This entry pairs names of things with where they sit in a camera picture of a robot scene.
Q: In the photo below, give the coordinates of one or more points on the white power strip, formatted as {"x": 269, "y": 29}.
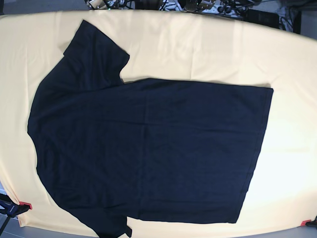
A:
{"x": 217, "y": 7}

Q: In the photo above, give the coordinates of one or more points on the black box behind table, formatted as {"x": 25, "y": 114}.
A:
{"x": 262, "y": 18}

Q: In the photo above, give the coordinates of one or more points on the left red-tipped table clamp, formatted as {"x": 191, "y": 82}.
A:
{"x": 9, "y": 208}

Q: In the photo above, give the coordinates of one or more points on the red-tipped table clamp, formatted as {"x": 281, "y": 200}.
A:
{"x": 311, "y": 223}
{"x": 9, "y": 208}

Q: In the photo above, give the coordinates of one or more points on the right red-tipped table clamp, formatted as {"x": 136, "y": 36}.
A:
{"x": 311, "y": 223}

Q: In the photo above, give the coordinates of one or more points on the yellow table cloth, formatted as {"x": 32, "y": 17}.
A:
{"x": 283, "y": 190}

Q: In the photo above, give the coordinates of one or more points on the dark navy T-shirt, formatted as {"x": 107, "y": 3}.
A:
{"x": 152, "y": 149}

